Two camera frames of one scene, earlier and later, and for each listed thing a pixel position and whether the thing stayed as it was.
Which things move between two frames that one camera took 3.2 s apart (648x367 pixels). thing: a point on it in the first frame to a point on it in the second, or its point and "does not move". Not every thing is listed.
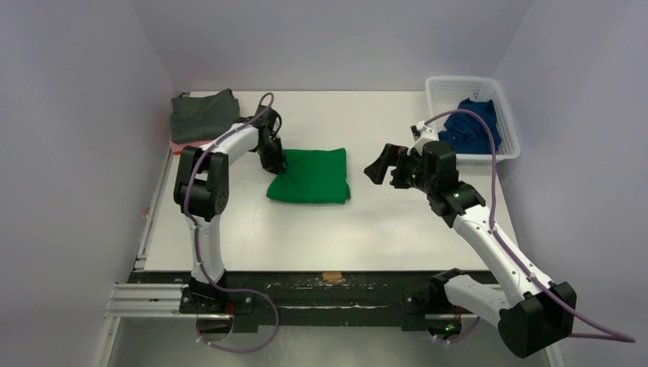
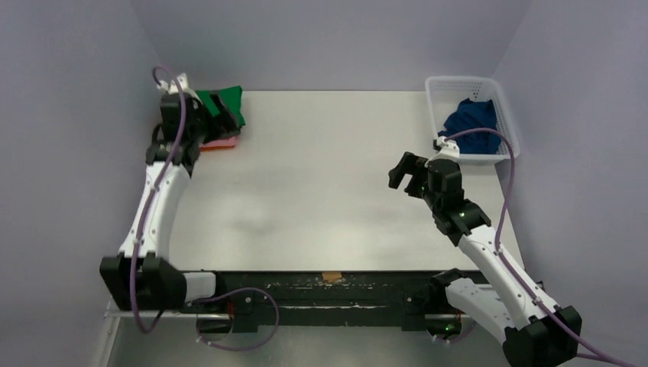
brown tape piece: [331, 276] does not move
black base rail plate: [409, 299] does not move
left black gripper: [275, 165] to [222, 123]
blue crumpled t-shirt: [470, 133] does not move
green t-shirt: [312, 177] to [231, 96]
